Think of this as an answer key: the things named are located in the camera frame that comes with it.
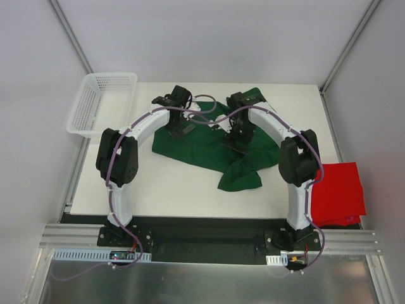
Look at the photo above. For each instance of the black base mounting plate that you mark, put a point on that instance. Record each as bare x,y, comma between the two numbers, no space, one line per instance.
201,240

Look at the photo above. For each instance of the right aluminium frame post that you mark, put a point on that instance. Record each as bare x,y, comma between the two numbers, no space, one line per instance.
350,44

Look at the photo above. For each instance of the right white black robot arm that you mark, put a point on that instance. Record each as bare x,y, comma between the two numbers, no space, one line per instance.
299,160

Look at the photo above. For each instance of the left white cable duct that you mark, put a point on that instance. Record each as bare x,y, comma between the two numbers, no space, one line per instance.
85,255

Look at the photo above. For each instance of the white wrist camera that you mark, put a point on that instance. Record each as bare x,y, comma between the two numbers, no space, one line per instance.
194,106
221,122

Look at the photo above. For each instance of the aluminium frame post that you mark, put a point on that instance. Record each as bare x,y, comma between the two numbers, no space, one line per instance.
71,37
350,44

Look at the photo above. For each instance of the white plastic mesh basket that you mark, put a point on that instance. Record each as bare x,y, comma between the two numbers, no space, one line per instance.
104,100

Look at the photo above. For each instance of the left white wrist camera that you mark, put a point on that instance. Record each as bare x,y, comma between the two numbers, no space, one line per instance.
194,106

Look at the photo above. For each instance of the right white cable duct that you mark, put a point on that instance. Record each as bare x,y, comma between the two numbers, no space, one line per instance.
277,260

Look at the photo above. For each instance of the aluminium front rail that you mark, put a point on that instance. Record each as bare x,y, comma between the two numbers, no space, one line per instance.
337,242

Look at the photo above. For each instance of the white cable duct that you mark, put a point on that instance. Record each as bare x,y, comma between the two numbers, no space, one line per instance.
85,255
277,260

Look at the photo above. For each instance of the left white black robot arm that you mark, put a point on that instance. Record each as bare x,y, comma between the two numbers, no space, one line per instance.
118,158

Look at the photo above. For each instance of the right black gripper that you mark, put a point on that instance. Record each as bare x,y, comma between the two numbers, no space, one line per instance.
236,144

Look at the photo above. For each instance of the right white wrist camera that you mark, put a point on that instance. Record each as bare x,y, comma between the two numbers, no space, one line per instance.
221,122

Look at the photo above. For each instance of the left aluminium frame post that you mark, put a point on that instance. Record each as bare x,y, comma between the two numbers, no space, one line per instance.
71,37

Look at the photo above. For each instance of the red folded t shirt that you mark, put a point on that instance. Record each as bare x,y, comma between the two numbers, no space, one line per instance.
338,199

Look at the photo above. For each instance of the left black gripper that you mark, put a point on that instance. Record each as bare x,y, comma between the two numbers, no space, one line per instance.
182,130

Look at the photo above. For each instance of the green t shirt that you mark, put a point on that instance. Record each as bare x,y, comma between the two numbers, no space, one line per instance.
202,147

